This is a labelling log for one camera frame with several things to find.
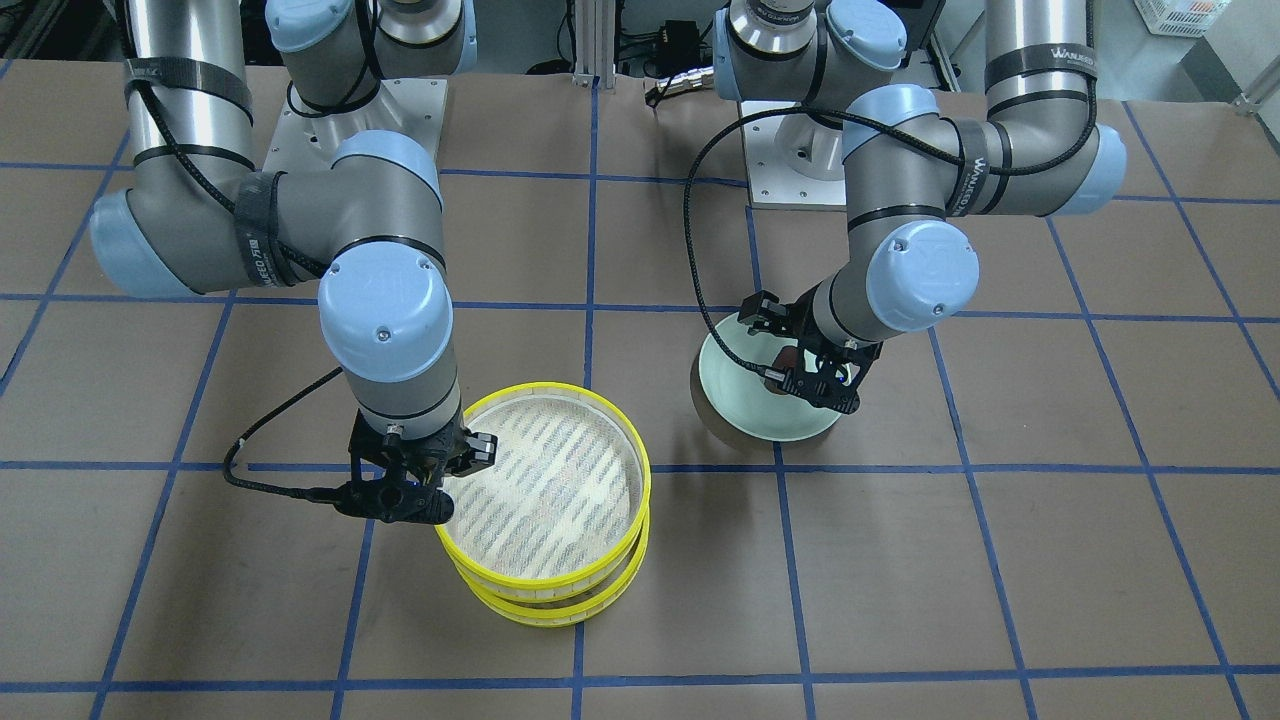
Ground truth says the light green plate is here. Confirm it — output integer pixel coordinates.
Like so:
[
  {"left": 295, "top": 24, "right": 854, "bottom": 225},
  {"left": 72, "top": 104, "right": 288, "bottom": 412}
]
[{"left": 698, "top": 316, "right": 844, "bottom": 442}]

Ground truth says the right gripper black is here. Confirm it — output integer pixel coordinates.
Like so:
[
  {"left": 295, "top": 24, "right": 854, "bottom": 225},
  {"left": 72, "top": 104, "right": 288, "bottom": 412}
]
[{"left": 348, "top": 409, "right": 498, "bottom": 486}]

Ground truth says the dark brown bun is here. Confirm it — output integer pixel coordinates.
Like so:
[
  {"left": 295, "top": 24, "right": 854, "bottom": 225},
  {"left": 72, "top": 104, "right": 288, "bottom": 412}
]
[{"left": 771, "top": 345, "right": 803, "bottom": 373}]

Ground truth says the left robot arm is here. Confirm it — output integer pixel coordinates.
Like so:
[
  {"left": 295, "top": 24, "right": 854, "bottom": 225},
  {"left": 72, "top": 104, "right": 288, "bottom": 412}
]
[{"left": 713, "top": 1, "right": 1126, "bottom": 360}]

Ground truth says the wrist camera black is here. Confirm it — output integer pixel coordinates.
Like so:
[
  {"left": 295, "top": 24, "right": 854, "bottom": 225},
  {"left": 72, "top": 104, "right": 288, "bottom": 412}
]
[
  {"left": 334, "top": 468, "right": 454, "bottom": 525},
  {"left": 763, "top": 347, "right": 869, "bottom": 415}
]

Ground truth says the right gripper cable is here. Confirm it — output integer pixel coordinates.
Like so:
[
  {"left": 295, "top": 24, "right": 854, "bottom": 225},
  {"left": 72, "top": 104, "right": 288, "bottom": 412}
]
[{"left": 221, "top": 366, "right": 351, "bottom": 501}]

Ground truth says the yellow steamer layer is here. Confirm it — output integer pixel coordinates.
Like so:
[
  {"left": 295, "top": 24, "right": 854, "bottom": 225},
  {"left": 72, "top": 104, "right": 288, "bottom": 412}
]
[
  {"left": 460, "top": 544, "right": 648, "bottom": 628},
  {"left": 438, "top": 382, "right": 650, "bottom": 603}
]

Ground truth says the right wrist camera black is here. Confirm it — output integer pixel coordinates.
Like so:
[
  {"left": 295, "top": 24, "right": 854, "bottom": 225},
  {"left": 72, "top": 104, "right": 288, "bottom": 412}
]
[{"left": 334, "top": 468, "right": 454, "bottom": 525}]

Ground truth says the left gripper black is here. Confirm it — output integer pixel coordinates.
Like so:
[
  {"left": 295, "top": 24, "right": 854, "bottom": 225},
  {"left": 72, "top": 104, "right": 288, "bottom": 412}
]
[{"left": 739, "top": 286, "right": 883, "bottom": 375}]

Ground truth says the aluminium frame post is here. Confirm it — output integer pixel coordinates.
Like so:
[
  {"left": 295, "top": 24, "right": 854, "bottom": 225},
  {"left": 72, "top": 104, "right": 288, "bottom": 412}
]
[{"left": 572, "top": 0, "right": 617, "bottom": 92}]

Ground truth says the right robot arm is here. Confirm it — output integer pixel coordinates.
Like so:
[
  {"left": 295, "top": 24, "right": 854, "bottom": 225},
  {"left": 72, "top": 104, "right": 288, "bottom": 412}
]
[{"left": 90, "top": 1, "right": 497, "bottom": 487}]

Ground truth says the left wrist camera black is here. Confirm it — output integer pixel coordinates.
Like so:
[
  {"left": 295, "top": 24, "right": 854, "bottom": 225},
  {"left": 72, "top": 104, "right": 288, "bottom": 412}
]
[{"left": 763, "top": 347, "right": 869, "bottom": 415}]

